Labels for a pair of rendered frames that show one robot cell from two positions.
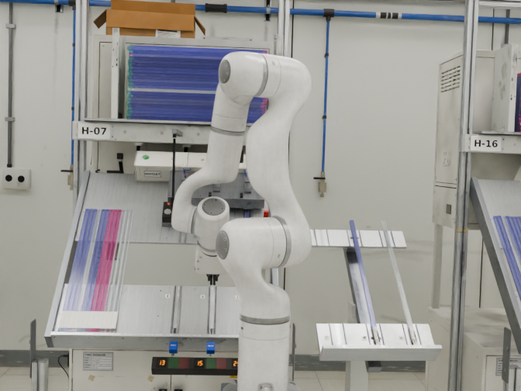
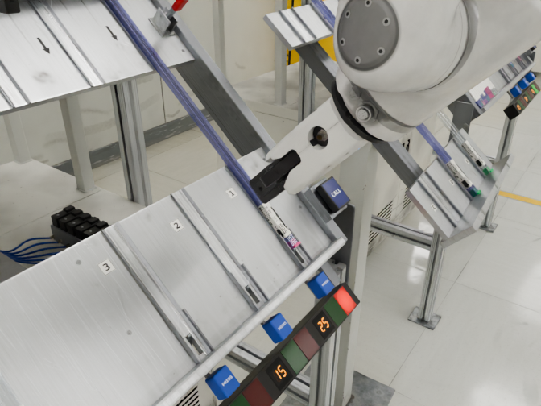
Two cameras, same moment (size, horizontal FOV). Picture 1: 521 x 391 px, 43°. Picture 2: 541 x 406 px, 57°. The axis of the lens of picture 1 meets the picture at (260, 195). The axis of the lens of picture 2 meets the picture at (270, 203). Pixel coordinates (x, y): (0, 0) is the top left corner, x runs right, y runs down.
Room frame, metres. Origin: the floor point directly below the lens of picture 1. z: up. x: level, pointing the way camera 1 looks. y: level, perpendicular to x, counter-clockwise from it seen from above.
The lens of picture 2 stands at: (1.64, 0.52, 1.15)
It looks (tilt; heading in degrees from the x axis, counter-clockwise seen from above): 29 degrees down; 309
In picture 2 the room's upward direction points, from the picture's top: straight up
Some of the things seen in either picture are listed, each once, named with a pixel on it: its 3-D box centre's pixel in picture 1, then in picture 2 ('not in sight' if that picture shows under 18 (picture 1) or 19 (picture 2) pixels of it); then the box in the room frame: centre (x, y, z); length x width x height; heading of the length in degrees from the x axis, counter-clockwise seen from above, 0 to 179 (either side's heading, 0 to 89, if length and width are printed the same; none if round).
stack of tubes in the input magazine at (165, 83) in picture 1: (198, 85); not in sight; (2.46, 0.24, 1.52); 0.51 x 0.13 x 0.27; 93
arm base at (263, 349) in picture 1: (263, 357); not in sight; (1.54, -0.02, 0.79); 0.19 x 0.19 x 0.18
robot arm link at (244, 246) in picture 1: (253, 268); not in sight; (1.53, 0.01, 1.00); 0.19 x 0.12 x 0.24; 121
